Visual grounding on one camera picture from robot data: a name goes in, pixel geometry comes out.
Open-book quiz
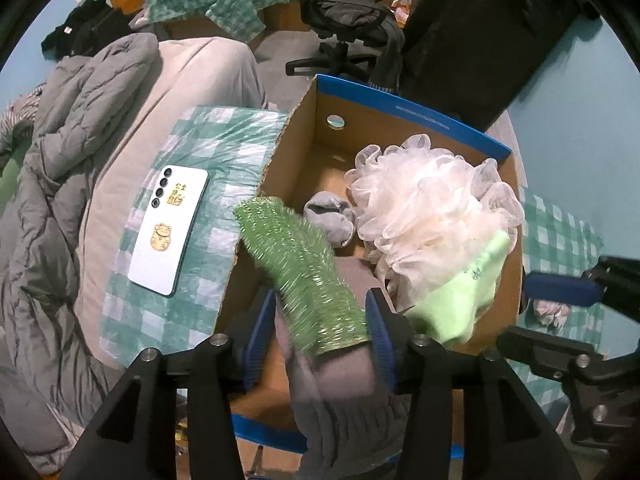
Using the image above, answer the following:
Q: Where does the light green cloth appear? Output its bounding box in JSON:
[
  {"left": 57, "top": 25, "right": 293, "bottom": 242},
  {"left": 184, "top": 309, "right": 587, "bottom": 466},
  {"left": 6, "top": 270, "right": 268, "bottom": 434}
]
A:
[{"left": 404, "top": 231, "right": 511, "bottom": 346}]

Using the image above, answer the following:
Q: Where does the green glitter scrub cloth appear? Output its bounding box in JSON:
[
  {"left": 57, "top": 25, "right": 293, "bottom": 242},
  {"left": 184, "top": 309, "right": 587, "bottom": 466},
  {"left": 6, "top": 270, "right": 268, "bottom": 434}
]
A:
[{"left": 234, "top": 196, "right": 370, "bottom": 358}]

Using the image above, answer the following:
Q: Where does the grey sock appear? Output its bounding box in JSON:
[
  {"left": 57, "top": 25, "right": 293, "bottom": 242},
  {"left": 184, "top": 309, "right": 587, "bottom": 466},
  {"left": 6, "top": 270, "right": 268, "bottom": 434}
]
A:
[{"left": 303, "top": 191, "right": 356, "bottom": 248}]

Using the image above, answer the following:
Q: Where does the grey plastic bag bundle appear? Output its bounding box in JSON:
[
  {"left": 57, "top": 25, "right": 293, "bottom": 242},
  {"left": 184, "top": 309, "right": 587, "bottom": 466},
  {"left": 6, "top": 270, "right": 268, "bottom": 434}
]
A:
[{"left": 533, "top": 299, "right": 572, "bottom": 330}]

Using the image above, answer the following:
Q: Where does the white mesh bath pouf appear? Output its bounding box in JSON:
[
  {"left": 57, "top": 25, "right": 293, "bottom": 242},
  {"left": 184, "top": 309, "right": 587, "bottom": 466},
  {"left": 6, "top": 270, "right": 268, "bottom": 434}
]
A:
[{"left": 345, "top": 133, "right": 524, "bottom": 310}]

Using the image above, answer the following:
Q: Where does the white smartphone with stickers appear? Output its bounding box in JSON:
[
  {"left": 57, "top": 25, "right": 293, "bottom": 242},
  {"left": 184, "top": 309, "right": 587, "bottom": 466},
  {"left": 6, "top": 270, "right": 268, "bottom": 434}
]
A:
[{"left": 127, "top": 165, "right": 208, "bottom": 296}]

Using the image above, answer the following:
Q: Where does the grey quilted jacket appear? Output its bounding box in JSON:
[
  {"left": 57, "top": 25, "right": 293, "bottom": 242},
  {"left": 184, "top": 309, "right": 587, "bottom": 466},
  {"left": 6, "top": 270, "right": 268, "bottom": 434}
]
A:
[{"left": 1, "top": 32, "right": 160, "bottom": 474}]

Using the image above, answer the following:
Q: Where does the green checkered tablecloth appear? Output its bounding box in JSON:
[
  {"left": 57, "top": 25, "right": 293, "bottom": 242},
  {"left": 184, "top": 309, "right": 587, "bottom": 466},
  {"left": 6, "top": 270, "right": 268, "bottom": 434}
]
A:
[{"left": 98, "top": 104, "right": 606, "bottom": 426}]

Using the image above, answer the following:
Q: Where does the blue cardboard box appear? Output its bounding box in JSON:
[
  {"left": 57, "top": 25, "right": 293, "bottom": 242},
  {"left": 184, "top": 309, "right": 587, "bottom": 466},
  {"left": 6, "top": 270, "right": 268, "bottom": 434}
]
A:
[{"left": 216, "top": 75, "right": 524, "bottom": 477}]

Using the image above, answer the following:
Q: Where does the black cabinet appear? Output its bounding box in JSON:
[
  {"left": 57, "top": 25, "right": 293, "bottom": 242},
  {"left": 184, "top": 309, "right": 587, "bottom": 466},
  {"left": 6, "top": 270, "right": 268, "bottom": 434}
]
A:
[{"left": 399, "top": 0, "right": 600, "bottom": 130}]

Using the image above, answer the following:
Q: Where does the beige cushion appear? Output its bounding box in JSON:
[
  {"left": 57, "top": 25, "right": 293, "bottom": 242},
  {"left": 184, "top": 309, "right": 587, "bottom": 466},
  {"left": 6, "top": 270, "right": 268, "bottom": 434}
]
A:
[{"left": 74, "top": 37, "right": 267, "bottom": 370}]

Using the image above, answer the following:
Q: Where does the black office chair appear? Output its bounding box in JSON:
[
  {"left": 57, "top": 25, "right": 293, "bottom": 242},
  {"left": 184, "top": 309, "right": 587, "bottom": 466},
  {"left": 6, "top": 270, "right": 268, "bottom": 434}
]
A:
[{"left": 285, "top": 0, "right": 405, "bottom": 93}]

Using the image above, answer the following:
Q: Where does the black clothes pile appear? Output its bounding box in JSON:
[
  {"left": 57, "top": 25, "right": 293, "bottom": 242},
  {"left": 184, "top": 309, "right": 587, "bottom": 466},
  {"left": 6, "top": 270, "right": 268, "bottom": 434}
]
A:
[{"left": 41, "top": 0, "right": 132, "bottom": 61}]

